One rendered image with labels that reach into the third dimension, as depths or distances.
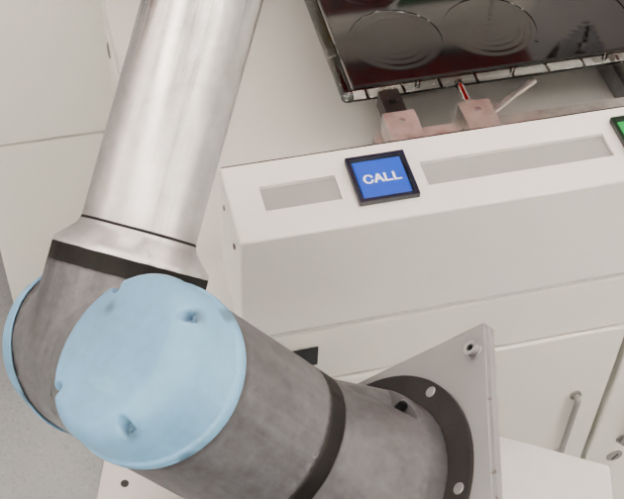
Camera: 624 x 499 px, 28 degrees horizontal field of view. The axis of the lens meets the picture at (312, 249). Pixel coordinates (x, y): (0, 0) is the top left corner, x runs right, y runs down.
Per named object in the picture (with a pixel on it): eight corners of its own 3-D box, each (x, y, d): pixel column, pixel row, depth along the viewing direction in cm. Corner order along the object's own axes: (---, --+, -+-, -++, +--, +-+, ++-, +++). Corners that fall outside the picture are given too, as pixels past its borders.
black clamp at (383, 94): (375, 106, 130) (377, 87, 128) (396, 103, 130) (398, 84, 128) (384, 129, 128) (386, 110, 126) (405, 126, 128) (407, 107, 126)
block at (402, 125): (379, 133, 128) (381, 112, 125) (411, 128, 128) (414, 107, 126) (401, 188, 122) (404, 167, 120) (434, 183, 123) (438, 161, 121)
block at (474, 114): (454, 122, 129) (457, 100, 127) (484, 117, 130) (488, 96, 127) (478, 176, 124) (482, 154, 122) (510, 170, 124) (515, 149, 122)
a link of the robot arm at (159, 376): (270, 551, 76) (97, 459, 68) (168, 491, 87) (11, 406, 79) (362, 377, 78) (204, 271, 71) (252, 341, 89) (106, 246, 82)
